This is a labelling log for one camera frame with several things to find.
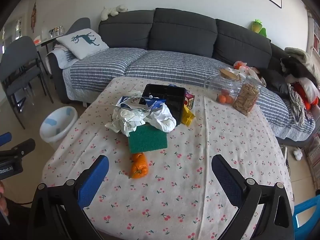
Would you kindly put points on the clear glass jar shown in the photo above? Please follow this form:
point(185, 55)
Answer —
point(217, 86)

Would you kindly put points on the white plush toy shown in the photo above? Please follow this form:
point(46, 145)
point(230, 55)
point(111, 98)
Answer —
point(112, 11)

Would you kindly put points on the red and white plush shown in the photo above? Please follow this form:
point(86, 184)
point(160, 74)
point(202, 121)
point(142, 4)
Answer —
point(303, 90)

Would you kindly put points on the crumpled white paper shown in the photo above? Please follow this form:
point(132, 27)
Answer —
point(162, 118)

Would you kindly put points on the red wall ornament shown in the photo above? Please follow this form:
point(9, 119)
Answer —
point(33, 17)

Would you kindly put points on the green sponge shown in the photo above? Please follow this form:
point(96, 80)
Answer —
point(147, 140)

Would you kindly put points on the dark grey sofa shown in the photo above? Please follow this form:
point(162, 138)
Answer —
point(182, 32)

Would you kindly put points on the red can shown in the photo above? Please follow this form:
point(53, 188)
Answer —
point(189, 101)

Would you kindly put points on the glass jars on side table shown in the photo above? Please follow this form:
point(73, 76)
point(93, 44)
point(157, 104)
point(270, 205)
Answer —
point(56, 32)

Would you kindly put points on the light grey quilted blanket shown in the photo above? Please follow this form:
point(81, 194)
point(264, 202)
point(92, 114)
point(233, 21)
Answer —
point(58, 57)

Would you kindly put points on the black plastic tray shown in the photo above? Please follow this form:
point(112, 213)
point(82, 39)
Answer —
point(170, 97)

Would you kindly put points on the green frog plush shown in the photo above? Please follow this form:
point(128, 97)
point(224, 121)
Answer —
point(258, 27)

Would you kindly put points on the jar of wooden clothespins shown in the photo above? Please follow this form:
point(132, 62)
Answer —
point(246, 97)

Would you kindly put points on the grey furry blanket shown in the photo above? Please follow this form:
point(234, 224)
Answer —
point(301, 55)

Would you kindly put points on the blue plastic stool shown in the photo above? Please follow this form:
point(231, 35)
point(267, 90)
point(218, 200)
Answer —
point(306, 212)

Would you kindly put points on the cherry print tablecloth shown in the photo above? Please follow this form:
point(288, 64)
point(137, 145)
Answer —
point(180, 170)

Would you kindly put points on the small orange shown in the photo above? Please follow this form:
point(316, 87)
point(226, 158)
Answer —
point(221, 99)
point(229, 99)

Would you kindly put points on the crumpled printed paper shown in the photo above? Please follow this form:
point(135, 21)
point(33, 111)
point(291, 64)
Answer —
point(127, 121)

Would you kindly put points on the dark blue carton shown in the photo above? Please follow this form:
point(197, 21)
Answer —
point(128, 101)

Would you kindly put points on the small white floor toy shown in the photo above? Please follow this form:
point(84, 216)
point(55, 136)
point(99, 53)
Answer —
point(298, 153)

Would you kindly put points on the orange and white plush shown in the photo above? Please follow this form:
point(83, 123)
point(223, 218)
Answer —
point(243, 68)

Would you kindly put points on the person's left hand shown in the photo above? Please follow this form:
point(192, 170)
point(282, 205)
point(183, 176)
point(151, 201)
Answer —
point(2, 195)

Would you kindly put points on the black and white plush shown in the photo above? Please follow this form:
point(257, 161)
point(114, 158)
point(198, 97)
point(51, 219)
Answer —
point(295, 67)

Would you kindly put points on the bamboo jar lid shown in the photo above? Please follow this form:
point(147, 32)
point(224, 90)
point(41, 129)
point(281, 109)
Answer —
point(228, 73)

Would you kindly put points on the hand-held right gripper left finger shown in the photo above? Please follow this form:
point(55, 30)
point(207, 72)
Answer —
point(92, 177)

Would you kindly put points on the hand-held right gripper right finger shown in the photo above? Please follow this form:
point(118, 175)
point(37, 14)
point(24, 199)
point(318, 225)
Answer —
point(226, 177)

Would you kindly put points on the grey chair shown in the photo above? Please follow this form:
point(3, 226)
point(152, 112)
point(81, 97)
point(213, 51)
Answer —
point(21, 62)

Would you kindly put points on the yellow snack packet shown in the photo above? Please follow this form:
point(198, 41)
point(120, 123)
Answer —
point(188, 116)

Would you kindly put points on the white deer pillow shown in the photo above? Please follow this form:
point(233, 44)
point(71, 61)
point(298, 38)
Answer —
point(83, 42)

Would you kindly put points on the orange toy pepper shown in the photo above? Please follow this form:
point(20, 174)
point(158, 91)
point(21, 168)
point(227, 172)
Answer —
point(139, 167)

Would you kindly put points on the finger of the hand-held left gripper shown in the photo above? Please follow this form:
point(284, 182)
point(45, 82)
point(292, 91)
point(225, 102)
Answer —
point(5, 138)
point(23, 147)

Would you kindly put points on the white trash bin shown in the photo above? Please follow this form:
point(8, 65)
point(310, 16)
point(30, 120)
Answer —
point(58, 125)

